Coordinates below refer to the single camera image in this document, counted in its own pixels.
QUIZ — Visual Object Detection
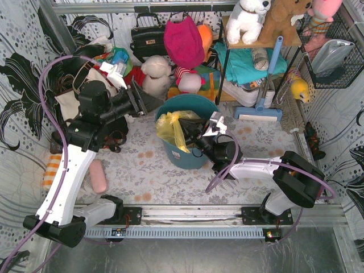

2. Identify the yellow trash bag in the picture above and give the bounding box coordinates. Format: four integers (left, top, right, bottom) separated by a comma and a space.
155, 110, 200, 154

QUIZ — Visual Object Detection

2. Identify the teal plastic trash bin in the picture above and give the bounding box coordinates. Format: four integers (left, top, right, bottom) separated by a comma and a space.
155, 94, 219, 169

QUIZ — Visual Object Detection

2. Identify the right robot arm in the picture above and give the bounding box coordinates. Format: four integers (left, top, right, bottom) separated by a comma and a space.
179, 118, 324, 225

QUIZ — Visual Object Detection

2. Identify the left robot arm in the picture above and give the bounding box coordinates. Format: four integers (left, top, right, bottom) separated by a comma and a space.
23, 81, 164, 247

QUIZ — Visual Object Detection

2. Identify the rainbow striped bag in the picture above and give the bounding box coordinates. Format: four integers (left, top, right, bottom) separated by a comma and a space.
167, 65, 221, 101

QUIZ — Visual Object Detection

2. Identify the cream canvas tote bag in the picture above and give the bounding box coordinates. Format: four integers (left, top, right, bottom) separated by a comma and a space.
55, 68, 117, 121

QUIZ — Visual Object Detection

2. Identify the white plush lamb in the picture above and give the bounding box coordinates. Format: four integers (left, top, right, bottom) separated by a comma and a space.
141, 55, 172, 97

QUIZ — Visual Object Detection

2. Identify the red cloth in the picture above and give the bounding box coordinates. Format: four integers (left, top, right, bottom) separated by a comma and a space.
123, 66, 146, 86

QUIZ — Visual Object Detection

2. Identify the brown patterned handbag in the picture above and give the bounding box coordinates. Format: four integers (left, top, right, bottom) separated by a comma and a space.
49, 131, 127, 154

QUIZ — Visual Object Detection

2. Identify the pink plush pig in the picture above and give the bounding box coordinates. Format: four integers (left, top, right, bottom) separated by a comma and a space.
174, 67, 206, 94

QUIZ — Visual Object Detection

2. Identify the colourful printed cloth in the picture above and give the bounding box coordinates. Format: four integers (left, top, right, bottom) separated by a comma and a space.
95, 47, 133, 76

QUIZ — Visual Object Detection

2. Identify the blue lint roller mop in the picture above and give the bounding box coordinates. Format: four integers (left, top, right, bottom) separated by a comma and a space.
234, 36, 283, 122

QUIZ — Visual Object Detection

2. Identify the black leather handbag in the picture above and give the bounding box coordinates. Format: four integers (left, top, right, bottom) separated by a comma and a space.
130, 13, 168, 63

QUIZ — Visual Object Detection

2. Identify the floral patterned floor mat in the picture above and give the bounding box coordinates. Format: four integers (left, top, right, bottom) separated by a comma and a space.
96, 96, 304, 205

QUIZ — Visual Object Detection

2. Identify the teal folded cloth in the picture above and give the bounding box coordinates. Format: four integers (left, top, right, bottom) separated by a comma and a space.
214, 43, 288, 85

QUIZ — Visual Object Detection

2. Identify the pink glasses case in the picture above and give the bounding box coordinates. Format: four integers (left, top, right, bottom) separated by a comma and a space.
89, 159, 107, 194

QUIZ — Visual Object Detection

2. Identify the orange checkered towel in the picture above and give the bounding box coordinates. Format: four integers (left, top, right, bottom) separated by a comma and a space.
42, 154, 62, 191

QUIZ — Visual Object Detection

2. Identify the orange plush toy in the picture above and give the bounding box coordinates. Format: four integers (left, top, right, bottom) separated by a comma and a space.
197, 24, 213, 62

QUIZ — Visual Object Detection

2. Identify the yellow plush duck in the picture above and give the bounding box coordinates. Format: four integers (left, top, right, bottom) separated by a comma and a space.
287, 69, 309, 103

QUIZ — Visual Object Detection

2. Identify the white plush dog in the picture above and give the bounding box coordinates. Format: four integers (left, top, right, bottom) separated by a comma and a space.
226, 0, 271, 45

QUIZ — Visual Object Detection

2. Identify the wooden shelf rack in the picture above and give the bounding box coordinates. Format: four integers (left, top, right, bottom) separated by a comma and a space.
213, 15, 304, 113

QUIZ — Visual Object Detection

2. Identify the brown teddy bear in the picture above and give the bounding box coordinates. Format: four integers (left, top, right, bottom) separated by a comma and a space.
258, 0, 312, 46

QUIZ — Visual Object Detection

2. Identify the silver foil pouch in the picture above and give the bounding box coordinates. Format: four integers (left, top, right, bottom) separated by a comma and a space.
311, 39, 355, 74

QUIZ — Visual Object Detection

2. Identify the pink plush toy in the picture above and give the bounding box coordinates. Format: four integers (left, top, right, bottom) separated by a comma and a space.
302, 0, 342, 52

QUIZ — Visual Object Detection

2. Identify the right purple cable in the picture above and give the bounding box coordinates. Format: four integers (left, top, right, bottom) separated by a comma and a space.
205, 130, 336, 244

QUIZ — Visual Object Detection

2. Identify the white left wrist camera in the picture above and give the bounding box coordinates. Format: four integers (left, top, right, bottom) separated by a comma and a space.
100, 62, 127, 89

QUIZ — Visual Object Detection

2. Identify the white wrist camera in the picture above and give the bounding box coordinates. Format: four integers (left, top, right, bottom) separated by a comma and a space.
100, 62, 127, 89
203, 111, 227, 137

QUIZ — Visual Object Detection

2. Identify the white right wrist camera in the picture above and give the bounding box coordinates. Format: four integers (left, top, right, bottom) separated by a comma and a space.
203, 111, 227, 137

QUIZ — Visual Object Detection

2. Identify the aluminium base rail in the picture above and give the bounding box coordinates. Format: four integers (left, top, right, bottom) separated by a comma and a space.
84, 204, 348, 242

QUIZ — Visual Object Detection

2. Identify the black wire basket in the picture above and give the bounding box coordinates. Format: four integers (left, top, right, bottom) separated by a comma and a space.
297, 14, 363, 89

